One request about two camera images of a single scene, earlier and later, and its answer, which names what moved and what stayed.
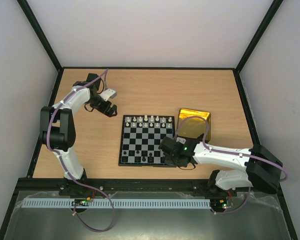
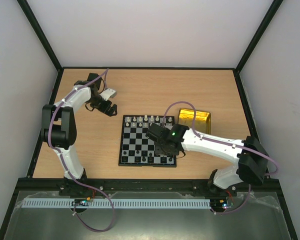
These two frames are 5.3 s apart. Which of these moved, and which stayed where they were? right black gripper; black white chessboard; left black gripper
Moved: right black gripper
Stayed: black white chessboard; left black gripper
